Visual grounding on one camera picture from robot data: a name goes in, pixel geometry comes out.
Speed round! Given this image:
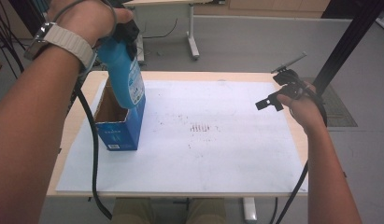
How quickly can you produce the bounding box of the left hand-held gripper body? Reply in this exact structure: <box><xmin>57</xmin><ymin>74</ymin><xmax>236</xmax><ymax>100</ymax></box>
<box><xmin>112</xmin><ymin>19</ymin><xmax>141</xmax><ymax>50</ymax></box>

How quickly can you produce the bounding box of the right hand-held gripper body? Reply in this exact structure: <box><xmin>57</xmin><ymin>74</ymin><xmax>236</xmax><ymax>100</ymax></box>
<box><xmin>270</xmin><ymin>50</ymin><xmax>309</xmax><ymax>101</ymax></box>

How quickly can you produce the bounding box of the blue bottle with white cap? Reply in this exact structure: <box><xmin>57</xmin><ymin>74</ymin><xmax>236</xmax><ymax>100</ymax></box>
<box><xmin>96</xmin><ymin>36</ymin><xmax>147</xmax><ymax>110</ymax></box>

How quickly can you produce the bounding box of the blue cardboard box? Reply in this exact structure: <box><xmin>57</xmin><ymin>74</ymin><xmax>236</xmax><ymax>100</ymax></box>
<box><xmin>93</xmin><ymin>77</ymin><xmax>148</xmax><ymax>152</ymax></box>

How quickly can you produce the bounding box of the person's right hand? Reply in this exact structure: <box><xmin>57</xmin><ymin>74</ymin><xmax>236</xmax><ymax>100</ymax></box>
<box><xmin>276</xmin><ymin>81</ymin><xmax>328</xmax><ymax>137</ymax></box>

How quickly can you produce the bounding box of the person's left hand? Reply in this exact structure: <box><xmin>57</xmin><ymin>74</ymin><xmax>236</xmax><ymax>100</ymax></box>
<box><xmin>46</xmin><ymin>0</ymin><xmax>135</xmax><ymax>49</ymax></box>

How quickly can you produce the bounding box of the white paper sheet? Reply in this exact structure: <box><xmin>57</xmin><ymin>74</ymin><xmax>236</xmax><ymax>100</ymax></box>
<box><xmin>55</xmin><ymin>79</ymin><xmax>309</xmax><ymax>194</ymax></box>

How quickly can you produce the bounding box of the grey grid floor mat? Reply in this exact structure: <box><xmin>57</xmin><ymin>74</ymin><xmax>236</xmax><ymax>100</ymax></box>
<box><xmin>317</xmin><ymin>83</ymin><xmax>359</xmax><ymax>128</ymax></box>

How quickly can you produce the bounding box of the wristwatch with white band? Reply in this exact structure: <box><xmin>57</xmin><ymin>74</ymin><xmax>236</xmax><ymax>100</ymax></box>
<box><xmin>23</xmin><ymin>21</ymin><xmax>98</xmax><ymax>72</ymax></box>

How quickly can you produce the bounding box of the background desk with white legs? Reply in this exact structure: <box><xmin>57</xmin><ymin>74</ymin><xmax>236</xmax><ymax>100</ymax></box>
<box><xmin>123</xmin><ymin>0</ymin><xmax>227</xmax><ymax>64</ymax></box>

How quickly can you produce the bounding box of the white table leg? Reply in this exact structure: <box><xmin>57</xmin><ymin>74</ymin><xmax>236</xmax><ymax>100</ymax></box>
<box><xmin>242</xmin><ymin>197</ymin><xmax>258</xmax><ymax>224</ymax></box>

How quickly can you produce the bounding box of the thin grey cable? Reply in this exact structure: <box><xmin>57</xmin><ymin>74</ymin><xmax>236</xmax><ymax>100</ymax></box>
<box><xmin>51</xmin><ymin>0</ymin><xmax>120</xmax><ymax>40</ymax></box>

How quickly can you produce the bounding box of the black metal frame post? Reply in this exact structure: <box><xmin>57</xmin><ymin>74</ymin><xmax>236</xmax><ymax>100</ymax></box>
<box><xmin>310</xmin><ymin>0</ymin><xmax>384</xmax><ymax>94</ymax></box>
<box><xmin>8</xmin><ymin>0</ymin><xmax>52</xmax><ymax>36</ymax></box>

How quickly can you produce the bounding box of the thick black right gripper cable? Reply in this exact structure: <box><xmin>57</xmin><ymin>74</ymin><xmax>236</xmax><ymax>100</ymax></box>
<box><xmin>274</xmin><ymin>77</ymin><xmax>329</xmax><ymax>224</ymax></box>

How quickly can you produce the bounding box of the thick black gripper cable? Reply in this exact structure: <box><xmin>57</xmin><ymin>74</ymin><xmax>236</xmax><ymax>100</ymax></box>
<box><xmin>72</xmin><ymin>78</ymin><xmax>114</xmax><ymax>221</ymax></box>
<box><xmin>274</xmin><ymin>77</ymin><xmax>329</xmax><ymax>224</ymax></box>

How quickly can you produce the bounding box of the black cable under table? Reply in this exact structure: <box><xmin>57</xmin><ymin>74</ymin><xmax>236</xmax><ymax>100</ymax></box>
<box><xmin>268</xmin><ymin>197</ymin><xmax>279</xmax><ymax>224</ymax></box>

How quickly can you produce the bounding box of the thick black left gripper cable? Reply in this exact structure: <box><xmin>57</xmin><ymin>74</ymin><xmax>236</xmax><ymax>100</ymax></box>
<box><xmin>72</xmin><ymin>78</ymin><xmax>114</xmax><ymax>221</ymax></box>

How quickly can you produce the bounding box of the bundle of black floor cables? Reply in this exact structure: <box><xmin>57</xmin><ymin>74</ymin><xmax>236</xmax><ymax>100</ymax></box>
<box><xmin>0</xmin><ymin>0</ymin><xmax>27</xmax><ymax>80</ymax></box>

